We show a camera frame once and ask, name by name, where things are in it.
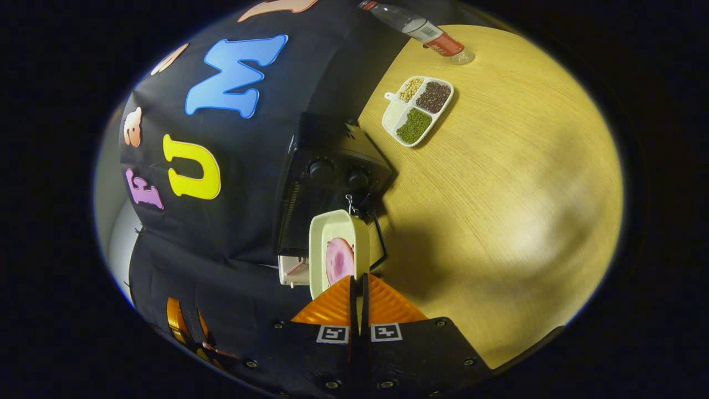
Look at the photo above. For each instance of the clear plastic water bottle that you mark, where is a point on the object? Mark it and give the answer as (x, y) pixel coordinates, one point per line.
(426, 33)

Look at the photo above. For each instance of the black electric oven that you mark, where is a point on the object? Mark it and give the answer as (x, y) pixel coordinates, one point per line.
(327, 166)

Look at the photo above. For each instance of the divided white tray of beans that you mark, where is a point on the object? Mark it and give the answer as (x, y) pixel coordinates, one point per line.
(421, 111)

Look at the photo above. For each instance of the round pink food slice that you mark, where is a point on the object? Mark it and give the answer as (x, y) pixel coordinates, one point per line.
(339, 260)

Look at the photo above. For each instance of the square cream plate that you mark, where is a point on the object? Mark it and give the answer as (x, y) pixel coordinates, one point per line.
(338, 224)

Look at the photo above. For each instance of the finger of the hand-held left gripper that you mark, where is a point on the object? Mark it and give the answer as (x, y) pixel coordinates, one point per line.
(177, 321)

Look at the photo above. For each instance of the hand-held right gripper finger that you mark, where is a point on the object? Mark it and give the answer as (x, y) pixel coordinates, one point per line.
(353, 310)
(366, 310)

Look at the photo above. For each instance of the black backdrop cloth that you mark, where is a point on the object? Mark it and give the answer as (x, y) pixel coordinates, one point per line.
(249, 194)

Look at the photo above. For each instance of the pink striped stick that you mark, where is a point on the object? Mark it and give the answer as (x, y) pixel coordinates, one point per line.
(296, 267)

